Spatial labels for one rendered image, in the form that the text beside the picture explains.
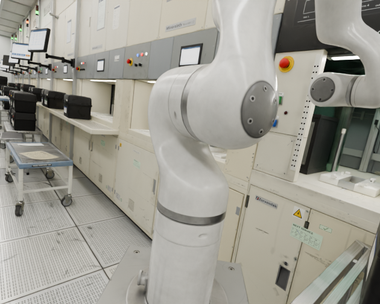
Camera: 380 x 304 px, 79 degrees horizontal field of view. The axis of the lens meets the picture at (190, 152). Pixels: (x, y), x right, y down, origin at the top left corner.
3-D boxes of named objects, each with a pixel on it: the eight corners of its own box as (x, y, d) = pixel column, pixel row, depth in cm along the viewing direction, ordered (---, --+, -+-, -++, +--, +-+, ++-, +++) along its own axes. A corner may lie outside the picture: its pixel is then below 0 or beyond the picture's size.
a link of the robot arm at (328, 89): (373, 75, 59) (335, 75, 67) (348, 71, 52) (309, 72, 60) (364, 108, 62) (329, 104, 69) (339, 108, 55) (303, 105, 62)
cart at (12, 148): (2, 181, 263) (1, 139, 254) (53, 176, 299) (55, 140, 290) (15, 218, 195) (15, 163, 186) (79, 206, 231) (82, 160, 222)
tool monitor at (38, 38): (27, 59, 293) (27, 28, 286) (70, 68, 326) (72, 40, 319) (32, 57, 263) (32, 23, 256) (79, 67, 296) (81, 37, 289)
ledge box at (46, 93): (41, 106, 367) (42, 89, 362) (61, 108, 387) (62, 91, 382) (46, 108, 346) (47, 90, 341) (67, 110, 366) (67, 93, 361)
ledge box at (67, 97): (61, 114, 282) (61, 93, 277) (85, 117, 300) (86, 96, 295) (66, 117, 259) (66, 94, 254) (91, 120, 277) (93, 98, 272)
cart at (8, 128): (-1, 148, 388) (-1, 119, 379) (37, 148, 422) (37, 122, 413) (1, 163, 319) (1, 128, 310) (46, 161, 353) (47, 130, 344)
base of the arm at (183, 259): (107, 337, 35) (117, 225, 31) (142, 258, 54) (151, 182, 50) (232, 362, 34) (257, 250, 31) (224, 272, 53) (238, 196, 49)
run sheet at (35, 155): (16, 153, 220) (16, 151, 219) (42, 150, 240) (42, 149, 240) (36, 160, 206) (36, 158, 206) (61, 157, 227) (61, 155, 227)
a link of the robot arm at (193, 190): (181, 232, 32) (209, 50, 28) (130, 186, 46) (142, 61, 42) (240, 217, 39) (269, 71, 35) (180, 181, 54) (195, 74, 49)
